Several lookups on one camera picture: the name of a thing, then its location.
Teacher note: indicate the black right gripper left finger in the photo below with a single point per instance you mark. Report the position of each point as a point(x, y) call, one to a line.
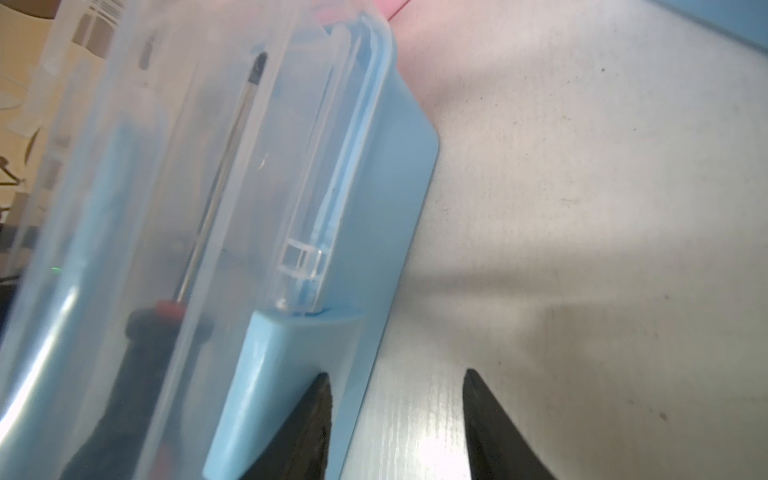
point(300, 448)

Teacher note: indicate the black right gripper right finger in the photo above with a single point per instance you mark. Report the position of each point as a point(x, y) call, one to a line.
point(496, 449)

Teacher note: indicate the blue clear-lid toolbox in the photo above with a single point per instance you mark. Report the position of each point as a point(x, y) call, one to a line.
point(128, 113)

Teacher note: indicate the black orange screwdriver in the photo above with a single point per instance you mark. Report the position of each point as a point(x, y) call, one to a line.
point(113, 448)

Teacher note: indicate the pink open toolbox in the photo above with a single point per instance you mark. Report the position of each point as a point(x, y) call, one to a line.
point(334, 11)

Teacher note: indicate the light blue open toolbox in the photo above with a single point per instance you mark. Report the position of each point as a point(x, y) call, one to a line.
point(742, 20)

